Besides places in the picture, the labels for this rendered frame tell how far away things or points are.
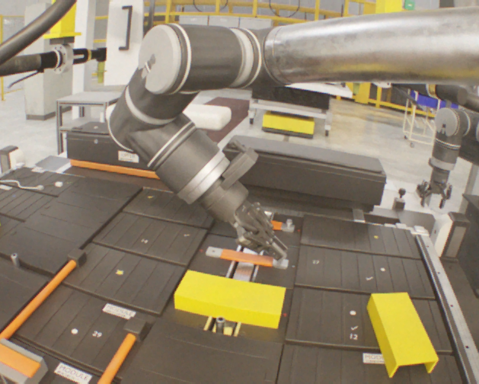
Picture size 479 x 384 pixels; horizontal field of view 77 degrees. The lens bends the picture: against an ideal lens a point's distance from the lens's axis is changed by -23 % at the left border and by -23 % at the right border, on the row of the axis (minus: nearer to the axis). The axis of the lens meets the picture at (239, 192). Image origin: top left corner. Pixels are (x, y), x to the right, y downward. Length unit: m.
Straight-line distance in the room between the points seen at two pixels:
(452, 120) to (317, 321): 0.94
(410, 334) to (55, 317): 0.53
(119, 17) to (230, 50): 2.83
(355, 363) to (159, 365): 0.27
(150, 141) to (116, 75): 2.76
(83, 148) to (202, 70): 0.69
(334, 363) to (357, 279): 0.22
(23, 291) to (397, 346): 0.58
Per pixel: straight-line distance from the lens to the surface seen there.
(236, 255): 0.71
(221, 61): 0.53
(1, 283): 0.67
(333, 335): 0.56
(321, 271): 0.69
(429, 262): 0.85
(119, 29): 3.33
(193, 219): 0.81
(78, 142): 1.15
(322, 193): 0.96
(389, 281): 0.71
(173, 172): 0.61
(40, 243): 0.75
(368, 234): 0.85
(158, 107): 0.56
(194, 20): 9.88
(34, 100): 6.74
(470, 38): 0.44
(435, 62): 0.45
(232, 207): 0.63
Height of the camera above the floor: 1.39
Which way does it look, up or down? 24 degrees down
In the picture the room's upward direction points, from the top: 5 degrees clockwise
